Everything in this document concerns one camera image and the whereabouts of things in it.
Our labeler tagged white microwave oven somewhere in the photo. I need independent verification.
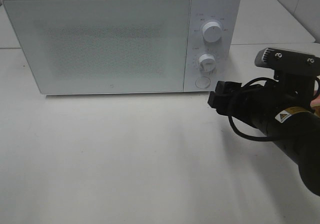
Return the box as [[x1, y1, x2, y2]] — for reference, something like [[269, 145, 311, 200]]
[[2, 0, 240, 94]]

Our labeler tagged upper white power knob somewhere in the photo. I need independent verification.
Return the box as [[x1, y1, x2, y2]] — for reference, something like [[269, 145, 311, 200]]
[[202, 20, 222, 43]]

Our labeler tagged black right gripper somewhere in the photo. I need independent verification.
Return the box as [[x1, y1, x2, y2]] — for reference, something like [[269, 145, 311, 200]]
[[207, 78, 315, 134]]

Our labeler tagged lower white timer knob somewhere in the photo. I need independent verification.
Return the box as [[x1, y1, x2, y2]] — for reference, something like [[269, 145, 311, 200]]
[[198, 54, 217, 72]]

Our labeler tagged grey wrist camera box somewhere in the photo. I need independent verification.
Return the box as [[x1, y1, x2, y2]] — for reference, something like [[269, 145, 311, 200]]
[[254, 47, 320, 77]]

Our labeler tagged white microwave door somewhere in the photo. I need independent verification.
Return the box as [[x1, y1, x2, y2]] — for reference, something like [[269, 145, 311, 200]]
[[4, 0, 190, 95]]

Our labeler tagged round door release button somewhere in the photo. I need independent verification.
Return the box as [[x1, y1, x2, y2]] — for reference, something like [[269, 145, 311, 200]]
[[195, 77, 211, 89]]

